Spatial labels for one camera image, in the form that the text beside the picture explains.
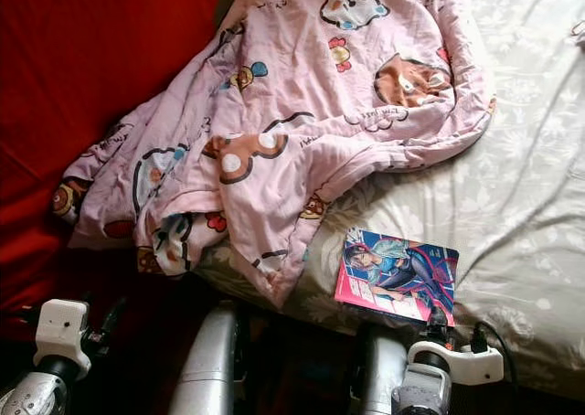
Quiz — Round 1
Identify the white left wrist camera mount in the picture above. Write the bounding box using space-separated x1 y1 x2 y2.
35 298 92 379

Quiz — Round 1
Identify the bed with floral sheet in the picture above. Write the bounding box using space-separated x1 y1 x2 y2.
192 0 585 398

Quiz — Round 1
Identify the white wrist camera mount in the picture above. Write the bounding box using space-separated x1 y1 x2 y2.
407 340 505 387
35 298 92 379

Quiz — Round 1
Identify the red folded mattress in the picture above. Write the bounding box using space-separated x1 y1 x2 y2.
0 0 225 338

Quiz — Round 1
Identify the pink cartoon print blanket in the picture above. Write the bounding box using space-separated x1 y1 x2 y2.
55 0 497 311

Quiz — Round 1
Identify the silver robot right leg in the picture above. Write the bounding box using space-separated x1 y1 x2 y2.
356 328 408 415

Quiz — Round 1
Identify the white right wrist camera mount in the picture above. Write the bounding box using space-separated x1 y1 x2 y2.
407 340 505 387

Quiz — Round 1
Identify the colourful comic book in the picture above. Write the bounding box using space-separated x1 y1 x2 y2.
334 228 460 326

